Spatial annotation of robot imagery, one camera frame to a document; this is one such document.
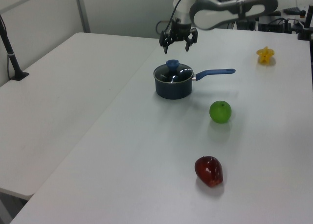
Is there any green apple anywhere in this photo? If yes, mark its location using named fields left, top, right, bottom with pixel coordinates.
left=209, top=100, right=232, bottom=124

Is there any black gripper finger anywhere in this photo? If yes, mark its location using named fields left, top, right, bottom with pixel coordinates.
left=159, top=30, right=175, bottom=54
left=184, top=27, right=199, bottom=52

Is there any dark red apple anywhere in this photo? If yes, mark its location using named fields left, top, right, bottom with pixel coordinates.
left=194, top=156, right=224, bottom=187

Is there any black pole with white band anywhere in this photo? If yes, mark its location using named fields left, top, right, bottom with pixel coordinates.
left=0, top=13, right=30, bottom=82

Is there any black camera stand pole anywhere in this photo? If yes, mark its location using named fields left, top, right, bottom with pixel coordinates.
left=297, top=4, right=313, bottom=41

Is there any yellow starfruit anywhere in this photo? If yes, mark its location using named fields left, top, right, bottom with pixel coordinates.
left=256, top=46, right=275, bottom=65

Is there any dark saucepan with blue handle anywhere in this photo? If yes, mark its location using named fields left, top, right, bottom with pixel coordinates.
left=153, top=64, right=236, bottom=100

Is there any black electronics box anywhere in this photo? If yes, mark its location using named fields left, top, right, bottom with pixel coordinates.
left=258, top=22, right=293, bottom=34

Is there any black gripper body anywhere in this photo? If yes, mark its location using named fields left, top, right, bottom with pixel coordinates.
left=168, top=18, right=194, bottom=42

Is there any glass lid with blue knob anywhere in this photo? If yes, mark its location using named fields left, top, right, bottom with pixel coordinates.
left=154, top=59, right=193, bottom=84

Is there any black cable with metal connector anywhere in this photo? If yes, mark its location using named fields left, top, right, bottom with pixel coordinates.
left=156, top=0, right=206, bottom=35

